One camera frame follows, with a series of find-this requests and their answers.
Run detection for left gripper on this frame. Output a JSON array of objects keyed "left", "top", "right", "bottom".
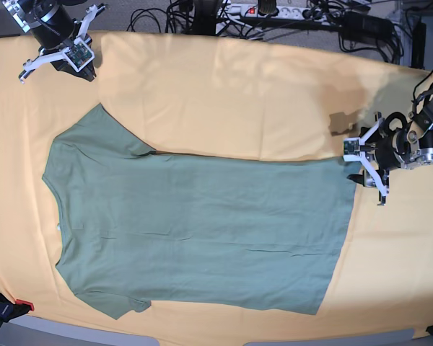
[{"left": 347, "top": 112, "right": 406, "bottom": 188}]

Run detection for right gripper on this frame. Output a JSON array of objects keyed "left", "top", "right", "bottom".
[{"left": 18, "top": 3, "right": 107, "bottom": 83}]

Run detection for green T-shirt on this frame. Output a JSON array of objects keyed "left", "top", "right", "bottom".
[{"left": 43, "top": 105, "right": 359, "bottom": 319}]

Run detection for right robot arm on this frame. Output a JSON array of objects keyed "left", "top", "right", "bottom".
[{"left": 2, "top": 0, "right": 107, "bottom": 83}]

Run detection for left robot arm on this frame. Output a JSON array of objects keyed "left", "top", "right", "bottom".
[{"left": 343, "top": 82, "right": 433, "bottom": 205}]

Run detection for yellow table cloth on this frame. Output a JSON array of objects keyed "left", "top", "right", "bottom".
[{"left": 0, "top": 32, "right": 433, "bottom": 345}]

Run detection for black power adapter brick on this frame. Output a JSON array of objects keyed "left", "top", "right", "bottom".
[{"left": 341, "top": 12, "right": 394, "bottom": 40}]

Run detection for white power strip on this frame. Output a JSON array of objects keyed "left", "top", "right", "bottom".
[{"left": 216, "top": 1, "right": 344, "bottom": 34}]

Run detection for blue red clamp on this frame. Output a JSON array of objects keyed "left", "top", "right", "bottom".
[{"left": 0, "top": 293, "right": 35, "bottom": 329}]

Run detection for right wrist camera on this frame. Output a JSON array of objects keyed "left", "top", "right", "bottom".
[{"left": 65, "top": 41, "right": 95, "bottom": 72}]

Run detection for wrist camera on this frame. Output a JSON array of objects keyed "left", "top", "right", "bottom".
[
  {"left": 343, "top": 138, "right": 361, "bottom": 162},
  {"left": 65, "top": 41, "right": 95, "bottom": 72}
]

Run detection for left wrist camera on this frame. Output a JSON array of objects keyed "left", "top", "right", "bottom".
[{"left": 343, "top": 138, "right": 361, "bottom": 162}]

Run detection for black table leg post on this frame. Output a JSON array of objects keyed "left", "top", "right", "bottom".
[{"left": 191, "top": 0, "right": 219, "bottom": 36}]

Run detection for black vertical post right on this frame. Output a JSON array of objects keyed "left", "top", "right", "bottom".
[{"left": 411, "top": 21, "right": 427, "bottom": 69}]

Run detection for tangled black cables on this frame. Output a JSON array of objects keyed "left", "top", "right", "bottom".
[{"left": 126, "top": 0, "right": 408, "bottom": 64}]

